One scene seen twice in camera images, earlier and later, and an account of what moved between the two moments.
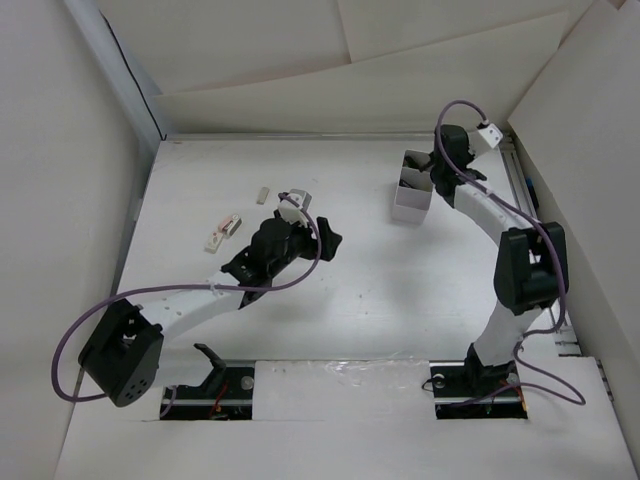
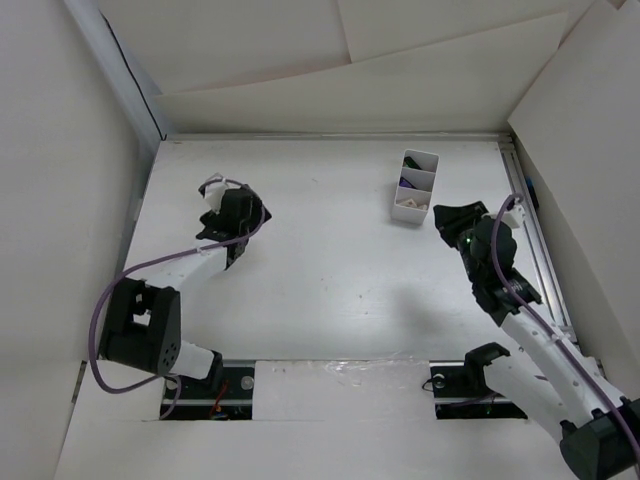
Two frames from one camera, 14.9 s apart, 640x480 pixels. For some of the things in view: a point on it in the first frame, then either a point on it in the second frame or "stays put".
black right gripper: x=468 y=152 -> x=450 y=219
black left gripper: x=328 y=239 -> x=255 y=212
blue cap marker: x=532 y=190 stays put
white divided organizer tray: x=414 y=190 stays put
